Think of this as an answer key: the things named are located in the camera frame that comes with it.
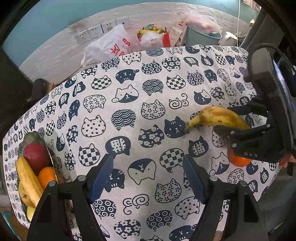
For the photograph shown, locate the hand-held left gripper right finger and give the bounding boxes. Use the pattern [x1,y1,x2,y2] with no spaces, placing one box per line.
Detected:
[182,154,270,241]

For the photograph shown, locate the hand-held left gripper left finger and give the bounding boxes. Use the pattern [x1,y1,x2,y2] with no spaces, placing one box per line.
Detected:
[27,153,115,241]

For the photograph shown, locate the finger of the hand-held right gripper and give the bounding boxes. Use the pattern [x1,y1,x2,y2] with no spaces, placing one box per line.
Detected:
[228,97,270,117]
[213,124,285,163]

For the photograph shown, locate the orange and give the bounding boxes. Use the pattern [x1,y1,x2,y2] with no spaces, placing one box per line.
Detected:
[38,167,58,189]
[227,146,252,167]

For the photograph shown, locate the yellow banana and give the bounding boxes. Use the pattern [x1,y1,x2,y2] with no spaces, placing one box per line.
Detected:
[18,179,37,222]
[186,107,251,133]
[16,157,44,208]

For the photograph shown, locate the red apple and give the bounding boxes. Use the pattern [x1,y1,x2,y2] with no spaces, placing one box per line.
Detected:
[23,143,51,175]

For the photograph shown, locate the glass fruit plate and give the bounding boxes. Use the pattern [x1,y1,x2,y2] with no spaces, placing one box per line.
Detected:
[3,131,67,223]

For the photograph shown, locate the person's right hand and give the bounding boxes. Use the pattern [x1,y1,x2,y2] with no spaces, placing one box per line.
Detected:
[279,152,296,169]

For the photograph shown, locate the grey upholstered chair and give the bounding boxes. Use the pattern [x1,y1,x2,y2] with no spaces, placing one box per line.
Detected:
[239,0,296,61]

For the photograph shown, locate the grey bucket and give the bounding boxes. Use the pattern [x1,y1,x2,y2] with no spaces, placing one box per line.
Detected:
[185,24,223,47]

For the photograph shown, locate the cat print tablecloth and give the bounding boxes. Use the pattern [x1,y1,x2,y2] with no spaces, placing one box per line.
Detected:
[2,44,281,241]

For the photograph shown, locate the clear plastic bag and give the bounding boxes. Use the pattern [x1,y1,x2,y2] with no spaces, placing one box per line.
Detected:
[185,13,223,35]

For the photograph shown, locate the flat paper cartons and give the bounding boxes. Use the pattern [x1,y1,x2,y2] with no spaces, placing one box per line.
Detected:
[171,22,188,45]

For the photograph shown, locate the black device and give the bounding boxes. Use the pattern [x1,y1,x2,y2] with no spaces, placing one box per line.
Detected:
[27,78,50,102]

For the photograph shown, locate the red bag with items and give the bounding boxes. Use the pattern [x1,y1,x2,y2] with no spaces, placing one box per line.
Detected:
[136,23,171,49]

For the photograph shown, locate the dark furniture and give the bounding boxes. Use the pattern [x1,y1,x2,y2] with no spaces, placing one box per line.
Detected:
[0,46,35,139]

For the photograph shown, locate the pile of colourful toys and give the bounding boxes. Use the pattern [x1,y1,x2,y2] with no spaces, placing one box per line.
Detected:
[138,23,167,35]

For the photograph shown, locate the white plastic bag red print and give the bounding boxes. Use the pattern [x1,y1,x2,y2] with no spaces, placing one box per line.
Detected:
[83,24,137,65]

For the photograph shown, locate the black cable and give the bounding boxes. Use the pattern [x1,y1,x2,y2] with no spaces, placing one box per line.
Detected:
[253,44,287,61]

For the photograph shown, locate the white cable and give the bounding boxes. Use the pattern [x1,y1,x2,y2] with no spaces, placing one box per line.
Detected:
[237,0,241,39]

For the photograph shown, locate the white wall socket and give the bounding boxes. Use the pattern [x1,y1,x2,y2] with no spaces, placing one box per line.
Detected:
[87,25,102,39]
[100,20,117,33]
[115,18,130,29]
[76,31,89,44]

